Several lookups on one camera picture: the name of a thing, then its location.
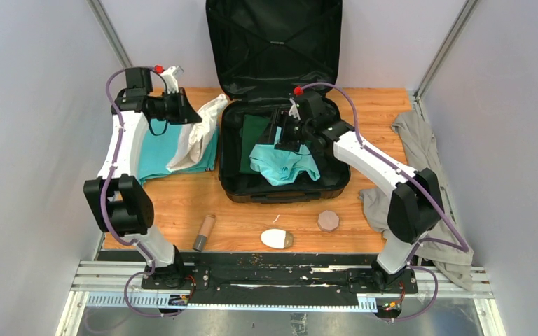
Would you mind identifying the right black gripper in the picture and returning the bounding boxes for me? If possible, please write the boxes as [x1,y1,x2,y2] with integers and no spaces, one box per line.
[256,108,313,153]

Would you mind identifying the dark green shirt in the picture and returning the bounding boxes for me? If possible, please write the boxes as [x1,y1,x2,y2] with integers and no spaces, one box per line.
[239,114,270,174]

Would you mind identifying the white shirt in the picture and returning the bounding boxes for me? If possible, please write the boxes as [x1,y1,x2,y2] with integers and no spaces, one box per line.
[166,94,228,172]

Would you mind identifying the light mint shirt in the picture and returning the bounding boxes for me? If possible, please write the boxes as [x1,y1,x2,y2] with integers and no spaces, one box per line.
[249,144,321,186]

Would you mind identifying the teal shirt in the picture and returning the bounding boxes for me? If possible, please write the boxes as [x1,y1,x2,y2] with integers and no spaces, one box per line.
[137,120,219,185]

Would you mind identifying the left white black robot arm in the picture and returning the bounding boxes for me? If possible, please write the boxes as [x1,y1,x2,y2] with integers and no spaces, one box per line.
[83,66,202,289]

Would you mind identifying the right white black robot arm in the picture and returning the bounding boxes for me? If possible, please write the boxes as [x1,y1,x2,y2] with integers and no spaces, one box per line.
[250,88,444,293]

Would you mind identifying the black open suitcase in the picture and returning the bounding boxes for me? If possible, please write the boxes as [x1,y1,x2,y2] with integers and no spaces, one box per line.
[205,1,351,204]

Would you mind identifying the white round compact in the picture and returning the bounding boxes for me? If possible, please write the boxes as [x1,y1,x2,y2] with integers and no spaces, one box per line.
[260,228,294,249]

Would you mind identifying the brown grey cylinder bottle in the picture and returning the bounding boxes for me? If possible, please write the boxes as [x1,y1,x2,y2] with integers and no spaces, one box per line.
[192,215,216,252]

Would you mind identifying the grey shirt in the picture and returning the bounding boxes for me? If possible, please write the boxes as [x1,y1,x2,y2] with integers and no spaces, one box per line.
[359,110,475,292]

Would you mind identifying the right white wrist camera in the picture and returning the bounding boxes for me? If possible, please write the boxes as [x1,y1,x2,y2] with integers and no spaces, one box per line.
[288,98,301,120]

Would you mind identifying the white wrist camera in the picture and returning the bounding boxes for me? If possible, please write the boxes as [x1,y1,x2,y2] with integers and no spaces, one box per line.
[288,98,301,120]
[153,65,184,94]

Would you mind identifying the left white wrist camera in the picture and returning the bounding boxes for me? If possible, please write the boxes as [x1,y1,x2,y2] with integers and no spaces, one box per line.
[153,65,184,94]

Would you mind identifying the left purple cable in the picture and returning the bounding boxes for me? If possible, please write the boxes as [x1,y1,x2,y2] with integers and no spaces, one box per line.
[99,66,163,319]

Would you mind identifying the purple cable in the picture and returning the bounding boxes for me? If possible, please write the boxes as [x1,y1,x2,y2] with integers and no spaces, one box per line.
[301,82,470,323]
[99,66,163,319]

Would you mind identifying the left aluminium corner post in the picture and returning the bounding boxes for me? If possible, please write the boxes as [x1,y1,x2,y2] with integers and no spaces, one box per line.
[87,0,147,99]

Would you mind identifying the aluminium corner post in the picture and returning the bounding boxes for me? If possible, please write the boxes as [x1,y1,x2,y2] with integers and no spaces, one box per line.
[87,0,147,99]
[414,0,480,100]

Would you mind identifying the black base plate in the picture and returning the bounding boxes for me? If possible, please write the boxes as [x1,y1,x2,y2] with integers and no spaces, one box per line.
[120,252,418,309]

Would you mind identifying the aluminium rail frame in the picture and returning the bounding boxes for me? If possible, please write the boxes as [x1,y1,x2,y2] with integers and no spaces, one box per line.
[56,253,506,335]

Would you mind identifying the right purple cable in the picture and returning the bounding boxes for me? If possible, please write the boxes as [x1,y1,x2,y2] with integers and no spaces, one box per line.
[301,82,470,323]

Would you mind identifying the right aluminium corner post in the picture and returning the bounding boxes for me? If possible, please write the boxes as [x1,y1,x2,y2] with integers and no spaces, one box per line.
[414,0,480,100]

